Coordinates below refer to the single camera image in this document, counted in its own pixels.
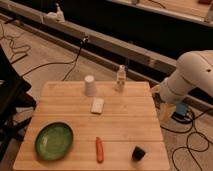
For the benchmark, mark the white rectangular sponge block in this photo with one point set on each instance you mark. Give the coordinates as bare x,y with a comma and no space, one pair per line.
97,105

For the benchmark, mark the black chair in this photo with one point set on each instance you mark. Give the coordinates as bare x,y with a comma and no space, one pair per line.
13,94

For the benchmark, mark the white clamp on rail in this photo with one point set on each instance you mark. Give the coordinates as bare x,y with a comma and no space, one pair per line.
58,15

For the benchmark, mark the white ceramic cup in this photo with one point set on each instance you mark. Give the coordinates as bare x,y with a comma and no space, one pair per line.
89,85

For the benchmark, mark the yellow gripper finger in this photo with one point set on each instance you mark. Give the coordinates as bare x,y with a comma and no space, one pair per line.
155,89
166,111

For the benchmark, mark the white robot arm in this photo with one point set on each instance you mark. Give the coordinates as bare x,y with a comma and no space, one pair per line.
193,69

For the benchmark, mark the green plate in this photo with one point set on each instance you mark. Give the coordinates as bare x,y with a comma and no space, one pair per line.
54,141

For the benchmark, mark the small clear bottle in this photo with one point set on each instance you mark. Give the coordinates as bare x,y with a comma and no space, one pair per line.
121,78

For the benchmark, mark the blue power box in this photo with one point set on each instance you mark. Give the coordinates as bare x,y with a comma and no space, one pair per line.
181,110

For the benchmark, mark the orange carrot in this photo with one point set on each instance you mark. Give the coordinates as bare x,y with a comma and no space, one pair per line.
99,150

